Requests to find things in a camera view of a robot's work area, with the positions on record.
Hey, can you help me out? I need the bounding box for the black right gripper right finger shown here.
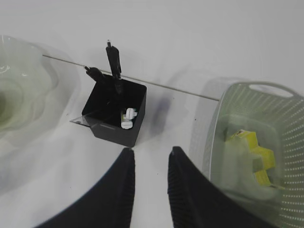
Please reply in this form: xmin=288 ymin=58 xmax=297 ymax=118
xmin=167 ymin=146 xmax=272 ymax=228

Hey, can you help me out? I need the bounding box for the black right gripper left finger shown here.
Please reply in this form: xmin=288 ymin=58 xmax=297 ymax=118
xmin=39 ymin=148 xmax=135 ymax=228

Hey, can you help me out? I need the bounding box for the yellow waste paper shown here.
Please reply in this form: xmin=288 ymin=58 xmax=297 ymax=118
xmin=225 ymin=129 xmax=284 ymax=189

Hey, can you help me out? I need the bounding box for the clear plastic ruler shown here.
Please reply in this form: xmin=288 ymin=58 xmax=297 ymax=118
xmin=70 ymin=115 xmax=96 ymax=128

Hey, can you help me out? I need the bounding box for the teal utility knife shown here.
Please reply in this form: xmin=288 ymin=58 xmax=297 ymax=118
xmin=125 ymin=108 xmax=138 ymax=120

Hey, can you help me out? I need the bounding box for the black pen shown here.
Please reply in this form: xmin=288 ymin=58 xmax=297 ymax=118
xmin=106 ymin=40 xmax=124 ymax=95
xmin=84 ymin=66 xmax=117 ymax=92

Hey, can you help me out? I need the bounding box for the yellow utility knife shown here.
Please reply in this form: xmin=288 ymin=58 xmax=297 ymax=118
xmin=121 ymin=120 xmax=133 ymax=130

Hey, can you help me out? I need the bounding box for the green plastic woven basket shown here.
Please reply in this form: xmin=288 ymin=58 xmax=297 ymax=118
xmin=190 ymin=80 xmax=304 ymax=228

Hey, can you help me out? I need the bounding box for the black square pen holder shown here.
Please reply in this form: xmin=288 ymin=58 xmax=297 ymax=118
xmin=82 ymin=79 xmax=147 ymax=147

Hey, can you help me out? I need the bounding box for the green ruffled glass plate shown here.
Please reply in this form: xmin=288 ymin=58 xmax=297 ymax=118
xmin=0 ymin=35 xmax=71 ymax=135

